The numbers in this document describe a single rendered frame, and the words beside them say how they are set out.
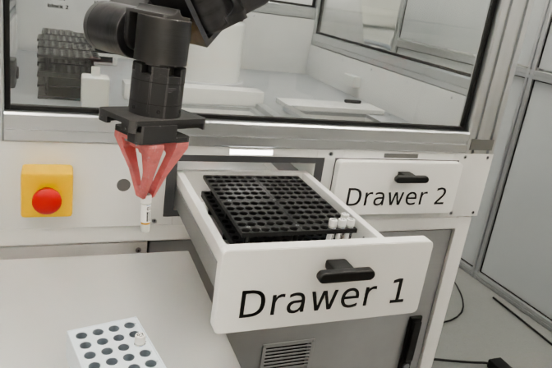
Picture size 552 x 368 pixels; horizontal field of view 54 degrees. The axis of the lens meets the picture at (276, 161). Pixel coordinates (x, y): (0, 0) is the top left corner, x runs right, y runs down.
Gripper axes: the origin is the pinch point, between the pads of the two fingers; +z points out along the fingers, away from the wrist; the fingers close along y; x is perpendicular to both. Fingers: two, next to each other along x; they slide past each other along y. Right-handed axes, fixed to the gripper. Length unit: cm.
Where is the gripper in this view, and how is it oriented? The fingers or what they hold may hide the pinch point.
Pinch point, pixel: (145, 190)
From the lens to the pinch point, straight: 64.1
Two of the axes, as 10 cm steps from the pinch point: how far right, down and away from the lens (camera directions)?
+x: 7.4, 2.9, -6.0
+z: -1.7, 9.5, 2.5
